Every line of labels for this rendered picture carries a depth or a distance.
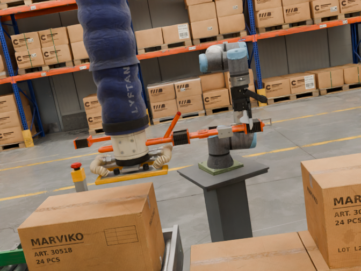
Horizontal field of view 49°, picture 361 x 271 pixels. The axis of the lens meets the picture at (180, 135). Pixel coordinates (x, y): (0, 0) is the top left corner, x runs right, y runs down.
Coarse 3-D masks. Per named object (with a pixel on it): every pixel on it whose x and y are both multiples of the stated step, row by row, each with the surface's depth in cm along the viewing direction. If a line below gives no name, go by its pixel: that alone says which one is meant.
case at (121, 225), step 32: (96, 192) 216; (128, 192) 207; (32, 224) 187; (64, 224) 183; (96, 224) 182; (128, 224) 182; (160, 224) 222; (32, 256) 188; (64, 256) 187; (96, 256) 186; (128, 256) 185; (160, 256) 208
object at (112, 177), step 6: (144, 168) 185; (150, 168) 187; (162, 168) 185; (108, 174) 189; (114, 174) 187; (120, 174) 185; (126, 174) 184; (132, 174) 184; (138, 174) 183; (144, 174) 182; (150, 174) 182; (156, 174) 182; (162, 174) 182; (96, 180) 184; (102, 180) 183; (108, 180) 183; (114, 180) 183; (120, 180) 183; (126, 180) 183
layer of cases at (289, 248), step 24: (240, 240) 221; (264, 240) 217; (288, 240) 212; (312, 240) 208; (192, 264) 206; (216, 264) 202; (240, 264) 198; (264, 264) 195; (288, 264) 191; (312, 264) 188
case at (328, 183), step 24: (312, 168) 198; (336, 168) 193; (360, 168) 187; (312, 192) 194; (336, 192) 173; (360, 192) 172; (312, 216) 202; (336, 216) 176; (360, 216) 175; (336, 240) 178; (360, 240) 177; (336, 264) 181; (360, 264) 180
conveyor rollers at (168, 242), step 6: (168, 240) 234; (168, 246) 227; (168, 252) 221; (168, 258) 215; (24, 264) 237; (162, 264) 212; (6, 270) 234; (18, 270) 230; (24, 270) 236; (162, 270) 204
